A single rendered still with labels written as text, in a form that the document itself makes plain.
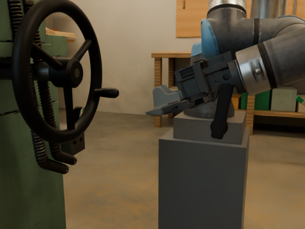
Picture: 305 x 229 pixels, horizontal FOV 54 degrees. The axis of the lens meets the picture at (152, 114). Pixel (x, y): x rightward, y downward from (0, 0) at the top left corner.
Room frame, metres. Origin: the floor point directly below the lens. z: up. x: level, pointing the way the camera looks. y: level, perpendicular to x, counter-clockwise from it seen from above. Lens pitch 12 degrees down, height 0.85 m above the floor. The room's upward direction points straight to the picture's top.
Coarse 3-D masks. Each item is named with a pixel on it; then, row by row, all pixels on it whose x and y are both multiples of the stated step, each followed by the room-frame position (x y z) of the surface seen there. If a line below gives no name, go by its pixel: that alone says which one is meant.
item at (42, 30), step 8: (0, 0) 0.57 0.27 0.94; (0, 8) 0.57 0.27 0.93; (8, 8) 0.58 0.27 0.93; (0, 16) 0.56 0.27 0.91; (8, 16) 0.58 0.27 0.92; (0, 24) 0.56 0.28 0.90; (8, 24) 0.58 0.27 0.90; (0, 32) 0.56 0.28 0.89; (8, 32) 0.58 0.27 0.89; (40, 32) 0.67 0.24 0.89; (0, 40) 0.56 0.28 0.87; (8, 40) 0.58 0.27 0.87
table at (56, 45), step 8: (48, 40) 0.85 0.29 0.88; (56, 40) 0.88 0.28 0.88; (64, 40) 0.92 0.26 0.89; (0, 48) 0.56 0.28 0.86; (8, 48) 0.58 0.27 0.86; (48, 48) 0.69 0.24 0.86; (56, 48) 0.88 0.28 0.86; (64, 48) 0.92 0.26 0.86; (0, 56) 0.56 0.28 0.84; (8, 56) 0.57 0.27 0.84; (32, 56) 0.64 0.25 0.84
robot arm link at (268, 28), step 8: (280, 16) 0.70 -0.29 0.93; (288, 16) 0.68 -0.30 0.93; (296, 16) 0.68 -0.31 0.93; (264, 24) 0.65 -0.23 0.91; (272, 24) 0.64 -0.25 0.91; (280, 24) 0.64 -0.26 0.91; (288, 24) 0.61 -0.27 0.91; (264, 32) 0.64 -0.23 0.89; (272, 32) 0.64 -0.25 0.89; (264, 40) 0.64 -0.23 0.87
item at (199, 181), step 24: (168, 144) 1.01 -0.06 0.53; (192, 144) 0.98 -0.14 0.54; (216, 144) 0.96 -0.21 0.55; (240, 144) 0.96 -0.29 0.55; (168, 168) 1.01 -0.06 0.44; (192, 168) 0.98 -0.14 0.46; (216, 168) 0.95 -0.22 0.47; (240, 168) 0.93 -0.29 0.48; (168, 192) 1.01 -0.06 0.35; (192, 192) 0.98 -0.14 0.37; (216, 192) 0.95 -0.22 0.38; (240, 192) 0.93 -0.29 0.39; (168, 216) 1.01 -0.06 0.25; (192, 216) 0.98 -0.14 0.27; (216, 216) 0.95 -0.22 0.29; (240, 216) 0.92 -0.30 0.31
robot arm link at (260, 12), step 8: (256, 0) 0.99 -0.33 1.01; (264, 0) 0.97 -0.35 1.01; (272, 0) 0.96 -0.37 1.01; (280, 0) 0.97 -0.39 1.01; (256, 8) 1.00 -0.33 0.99; (264, 8) 0.98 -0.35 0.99; (272, 8) 0.97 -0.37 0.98; (280, 8) 0.97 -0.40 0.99; (256, 16) 1.00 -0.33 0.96; (264, 16) 0.98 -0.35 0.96; (272, 16) 0.98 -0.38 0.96
